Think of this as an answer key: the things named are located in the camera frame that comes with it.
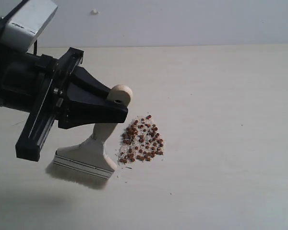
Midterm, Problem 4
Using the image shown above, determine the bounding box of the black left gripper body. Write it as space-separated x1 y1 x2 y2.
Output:
0 47 84 161

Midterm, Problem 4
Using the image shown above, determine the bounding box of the white wooden paint brush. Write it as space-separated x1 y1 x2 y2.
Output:
45 85 133 189

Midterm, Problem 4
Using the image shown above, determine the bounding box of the pile of brown pellets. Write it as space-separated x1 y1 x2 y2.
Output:
117 114 165 164

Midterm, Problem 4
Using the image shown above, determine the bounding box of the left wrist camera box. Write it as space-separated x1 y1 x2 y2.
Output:
0 0 58 53

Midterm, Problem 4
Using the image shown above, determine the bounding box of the small white wall fixture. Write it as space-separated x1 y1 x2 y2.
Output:
91 9 99 15

